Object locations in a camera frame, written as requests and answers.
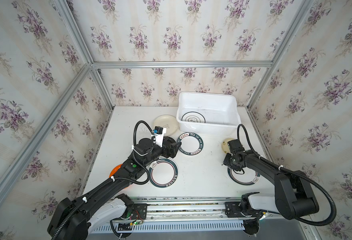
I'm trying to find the black plate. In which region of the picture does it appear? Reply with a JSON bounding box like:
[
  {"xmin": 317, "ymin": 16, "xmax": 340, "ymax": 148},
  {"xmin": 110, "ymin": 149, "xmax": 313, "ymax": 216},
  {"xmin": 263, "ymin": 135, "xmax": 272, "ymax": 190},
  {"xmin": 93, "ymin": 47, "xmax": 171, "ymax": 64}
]
[{"xmin": 162, "ymin": 137, "xmax": 176, "ymax": 149}]

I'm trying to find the yellow cream plate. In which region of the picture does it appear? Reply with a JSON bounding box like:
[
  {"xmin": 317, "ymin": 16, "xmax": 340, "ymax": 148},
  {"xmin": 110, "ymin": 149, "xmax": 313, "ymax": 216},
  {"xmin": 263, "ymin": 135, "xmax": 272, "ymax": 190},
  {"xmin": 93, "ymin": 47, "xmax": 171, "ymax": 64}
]
[{"xmin": 222, "ymin": 138, "xmax": 234, "ymax": 154}]

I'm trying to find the white plate flower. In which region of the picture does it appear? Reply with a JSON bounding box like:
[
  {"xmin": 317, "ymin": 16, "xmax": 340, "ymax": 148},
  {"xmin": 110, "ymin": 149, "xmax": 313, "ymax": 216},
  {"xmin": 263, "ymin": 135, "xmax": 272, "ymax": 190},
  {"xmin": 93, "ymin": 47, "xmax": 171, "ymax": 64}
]
[{"xmin": 182, "ymin": 112, "xmax": 206, "ymax": 123}]

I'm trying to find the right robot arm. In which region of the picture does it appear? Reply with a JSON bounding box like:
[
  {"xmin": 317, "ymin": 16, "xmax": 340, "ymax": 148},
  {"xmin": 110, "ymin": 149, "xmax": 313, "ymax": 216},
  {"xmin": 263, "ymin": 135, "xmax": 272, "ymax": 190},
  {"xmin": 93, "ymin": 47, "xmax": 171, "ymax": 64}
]
[{"xmin": 223, "ymin": 124, "xmax": 337, "ymax": 227}]

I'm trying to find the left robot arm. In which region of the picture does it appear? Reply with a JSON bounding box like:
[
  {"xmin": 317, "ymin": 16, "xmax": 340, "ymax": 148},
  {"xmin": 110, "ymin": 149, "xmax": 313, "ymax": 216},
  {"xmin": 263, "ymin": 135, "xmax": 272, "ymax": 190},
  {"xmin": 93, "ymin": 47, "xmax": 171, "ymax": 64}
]
[{"xmin": 47, "ymin": 121, "xmax": 182, "ymax": 240}]

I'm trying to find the cream plate near bin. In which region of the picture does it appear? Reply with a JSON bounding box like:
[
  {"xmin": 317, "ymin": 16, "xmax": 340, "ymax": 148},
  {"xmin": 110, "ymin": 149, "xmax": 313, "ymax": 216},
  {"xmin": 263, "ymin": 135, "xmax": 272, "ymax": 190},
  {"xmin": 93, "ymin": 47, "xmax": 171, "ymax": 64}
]
[{"xmin": 152, "ymin": 115, "xmax": 179, "ymax": 136}]

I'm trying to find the white plastic bin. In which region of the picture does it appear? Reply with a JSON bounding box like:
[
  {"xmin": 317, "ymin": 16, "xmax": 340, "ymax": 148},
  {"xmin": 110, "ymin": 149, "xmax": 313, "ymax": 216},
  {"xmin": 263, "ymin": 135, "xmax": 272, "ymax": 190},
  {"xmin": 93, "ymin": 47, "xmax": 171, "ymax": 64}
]
[{"xmin": 176, "ymin": 92, "xmax": 241, "ymax": 136}]

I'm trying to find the white plate green lettered rim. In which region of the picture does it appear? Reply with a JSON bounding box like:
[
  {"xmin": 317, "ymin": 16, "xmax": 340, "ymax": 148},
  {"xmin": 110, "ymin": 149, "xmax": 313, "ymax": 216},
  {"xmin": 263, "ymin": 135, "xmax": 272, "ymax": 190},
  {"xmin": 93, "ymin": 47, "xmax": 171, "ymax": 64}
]
[{"xmin": 177, "ymin": 132, "xmax": 204, "ymax": 156}]

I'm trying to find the white plate green red rim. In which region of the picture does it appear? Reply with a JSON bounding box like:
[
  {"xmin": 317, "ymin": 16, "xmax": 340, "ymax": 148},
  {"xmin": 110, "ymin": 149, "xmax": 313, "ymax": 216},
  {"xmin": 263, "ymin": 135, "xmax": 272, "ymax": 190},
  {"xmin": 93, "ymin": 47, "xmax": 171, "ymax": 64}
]
[{"xmin": 148, "ymin": 159, "xmax": 179, "ymax": 188}]

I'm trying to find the orange plate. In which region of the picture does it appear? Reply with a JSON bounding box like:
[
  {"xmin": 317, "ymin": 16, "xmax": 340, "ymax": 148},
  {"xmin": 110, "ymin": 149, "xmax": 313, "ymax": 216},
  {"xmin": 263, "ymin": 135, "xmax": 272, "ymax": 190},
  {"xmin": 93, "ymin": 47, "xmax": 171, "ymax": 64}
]
[{"xmin": 109, "ymin": 164, "xmax": 132, "ymax": 188}]

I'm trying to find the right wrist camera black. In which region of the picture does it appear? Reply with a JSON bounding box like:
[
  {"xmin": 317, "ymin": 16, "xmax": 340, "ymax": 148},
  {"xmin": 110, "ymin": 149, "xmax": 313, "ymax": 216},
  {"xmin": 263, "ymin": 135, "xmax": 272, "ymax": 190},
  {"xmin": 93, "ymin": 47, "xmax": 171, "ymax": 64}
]
[{"xmin": 228, "ymin": 139, "xmax": 245, "ymax": 155}]

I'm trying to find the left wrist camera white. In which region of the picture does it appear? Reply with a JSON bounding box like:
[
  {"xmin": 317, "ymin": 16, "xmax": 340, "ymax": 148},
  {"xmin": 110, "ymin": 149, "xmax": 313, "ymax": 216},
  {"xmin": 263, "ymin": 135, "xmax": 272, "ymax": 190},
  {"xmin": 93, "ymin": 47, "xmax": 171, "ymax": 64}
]
[{"xmin": 152, "ymin": 126, "xmax": 166, "ymax": 148}]

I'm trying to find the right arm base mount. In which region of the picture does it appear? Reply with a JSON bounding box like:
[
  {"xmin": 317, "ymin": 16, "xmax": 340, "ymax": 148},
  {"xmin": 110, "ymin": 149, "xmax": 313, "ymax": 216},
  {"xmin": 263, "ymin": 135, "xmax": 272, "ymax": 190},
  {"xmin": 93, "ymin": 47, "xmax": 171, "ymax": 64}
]
[{"xmin": 225, "ymin": 192, "xmax": 267, "ymax": 236}]

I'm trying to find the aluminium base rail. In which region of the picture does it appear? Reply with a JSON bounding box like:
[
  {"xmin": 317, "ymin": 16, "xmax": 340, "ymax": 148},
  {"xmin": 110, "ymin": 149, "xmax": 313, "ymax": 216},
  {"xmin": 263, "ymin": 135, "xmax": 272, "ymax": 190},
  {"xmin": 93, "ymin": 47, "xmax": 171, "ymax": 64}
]
[{"xmin": 88, "ymin": 196, "xmax": 309, "ymax": 235}]

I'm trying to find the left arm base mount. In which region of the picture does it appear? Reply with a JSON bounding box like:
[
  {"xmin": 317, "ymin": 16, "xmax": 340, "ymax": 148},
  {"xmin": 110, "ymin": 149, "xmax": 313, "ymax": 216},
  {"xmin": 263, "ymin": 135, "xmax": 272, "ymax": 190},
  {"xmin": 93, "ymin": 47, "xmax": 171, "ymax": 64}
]
[{"xmin": 109, "ymin": 193, "xmax": 148, "ymax": 239}]

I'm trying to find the aluminium frame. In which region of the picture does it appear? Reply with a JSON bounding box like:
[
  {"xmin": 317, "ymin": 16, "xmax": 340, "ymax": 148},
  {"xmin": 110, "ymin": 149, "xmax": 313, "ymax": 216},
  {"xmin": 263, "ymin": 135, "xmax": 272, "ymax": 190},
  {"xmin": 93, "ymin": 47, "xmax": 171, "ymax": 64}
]
[{"xmin": 0, "ymin": 1, "xmax": 313, "ymax": 207}]

